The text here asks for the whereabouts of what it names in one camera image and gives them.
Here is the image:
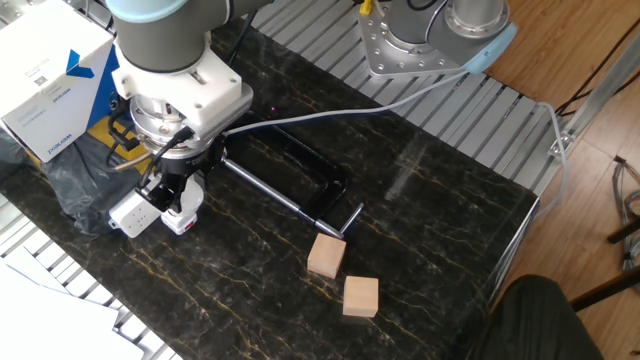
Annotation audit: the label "white power strip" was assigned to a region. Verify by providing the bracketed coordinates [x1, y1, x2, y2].
[108, 185, 165, 239]

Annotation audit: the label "grey cable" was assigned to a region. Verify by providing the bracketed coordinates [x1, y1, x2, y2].
[532, 102, 571, 221]

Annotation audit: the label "white power strip cable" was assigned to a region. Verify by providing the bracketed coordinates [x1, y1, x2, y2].
[222, 71, 469, 137]

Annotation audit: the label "white blue cardboard box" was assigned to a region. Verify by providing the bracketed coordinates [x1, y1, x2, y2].
[0, 0, 124, 165]

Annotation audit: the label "white paper sheets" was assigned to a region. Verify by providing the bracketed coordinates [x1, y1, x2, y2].
[0, 244, 146, 360]

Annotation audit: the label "black floor cables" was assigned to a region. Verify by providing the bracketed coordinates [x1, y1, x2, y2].
[553, 14, 640, 117]

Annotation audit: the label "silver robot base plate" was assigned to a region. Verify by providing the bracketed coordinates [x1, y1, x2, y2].
[357, 4, 469, 80]

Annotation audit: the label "coloured wire bundle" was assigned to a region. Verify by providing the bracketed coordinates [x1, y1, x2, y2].
[612, 154, 640, 274]

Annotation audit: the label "dark trousered person leg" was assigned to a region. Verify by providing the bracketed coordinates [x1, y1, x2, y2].
[467, 274, 606, 360]

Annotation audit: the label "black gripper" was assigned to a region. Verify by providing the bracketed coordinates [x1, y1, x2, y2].
[134, 149, 214, 214]

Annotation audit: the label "aluminium frame rail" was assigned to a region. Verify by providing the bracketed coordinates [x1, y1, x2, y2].
[547, 29, 640, 159]

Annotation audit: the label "black plastic wrapped package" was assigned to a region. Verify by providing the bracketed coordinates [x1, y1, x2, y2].
[0, 112, 154, 236]

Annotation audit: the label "wooden cube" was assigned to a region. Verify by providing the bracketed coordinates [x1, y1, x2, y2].
[342, 275, 380, 319]
[307, 233, 347, 280]

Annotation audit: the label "dark wooden stool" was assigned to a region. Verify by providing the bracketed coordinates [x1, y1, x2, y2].
[569, 214, 640, 312]

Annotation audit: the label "white bulb holder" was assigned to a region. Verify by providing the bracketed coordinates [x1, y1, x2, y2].
[160, 205, 199, 236]

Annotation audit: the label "white light bulb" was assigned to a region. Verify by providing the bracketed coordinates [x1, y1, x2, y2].
[177, 177, 206, 217]

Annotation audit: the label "black C-clamp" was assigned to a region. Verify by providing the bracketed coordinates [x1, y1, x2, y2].
[219, 119, 365, 240]

